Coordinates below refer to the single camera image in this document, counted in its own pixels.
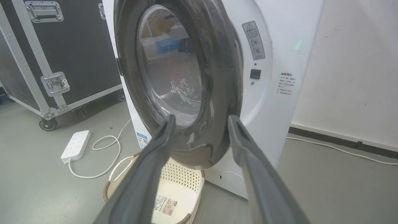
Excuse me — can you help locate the white perforated laundry basket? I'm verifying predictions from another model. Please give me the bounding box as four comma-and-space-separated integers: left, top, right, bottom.
103, 152, 206, 224

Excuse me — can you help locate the black aluminium-edged flight case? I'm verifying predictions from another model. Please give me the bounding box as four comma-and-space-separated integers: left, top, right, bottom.
0, 0, 126, 131

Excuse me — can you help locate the thin white floor cable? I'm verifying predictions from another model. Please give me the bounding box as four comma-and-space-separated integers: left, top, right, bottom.
286, 136, 398, 166

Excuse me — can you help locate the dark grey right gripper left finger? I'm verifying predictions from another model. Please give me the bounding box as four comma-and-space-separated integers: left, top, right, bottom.
93, 114, 176, 224

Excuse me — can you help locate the white power strip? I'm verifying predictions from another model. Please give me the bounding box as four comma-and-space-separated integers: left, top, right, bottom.
68, 119, 132, 179
61, 130, 91, 164

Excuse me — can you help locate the paper label in basket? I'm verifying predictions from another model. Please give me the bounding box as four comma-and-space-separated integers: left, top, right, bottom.
153, 195, 178, 216

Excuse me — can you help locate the white front-load washing machine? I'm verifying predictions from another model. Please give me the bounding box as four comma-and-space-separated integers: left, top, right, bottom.
102, 0, 325, 199

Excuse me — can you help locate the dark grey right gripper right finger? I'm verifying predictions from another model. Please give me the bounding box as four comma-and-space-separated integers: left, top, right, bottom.
228, 114, 311, 224

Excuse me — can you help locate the dark round washing machine door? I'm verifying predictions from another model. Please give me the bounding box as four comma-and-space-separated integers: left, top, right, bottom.
114, 0, 243, 170

